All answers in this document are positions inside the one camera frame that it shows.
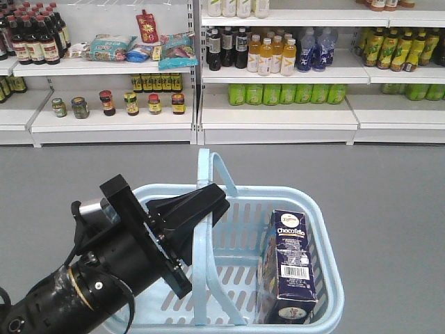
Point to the blue Chocofello cookie box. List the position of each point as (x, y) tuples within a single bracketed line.
[(286, 292)]

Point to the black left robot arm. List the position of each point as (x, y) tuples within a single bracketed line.
[(77, 297)]

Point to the white store shelving unit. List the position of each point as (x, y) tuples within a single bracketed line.
[(81, 101)]

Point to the light blue plastic basket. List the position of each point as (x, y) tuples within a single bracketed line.
[(225, 259)]

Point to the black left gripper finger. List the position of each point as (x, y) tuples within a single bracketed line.
[(190, 207), (180, 237)]

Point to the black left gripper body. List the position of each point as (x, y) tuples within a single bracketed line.
[(128, 252)]

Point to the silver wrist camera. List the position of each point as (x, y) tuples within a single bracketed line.
[(95, 214)]

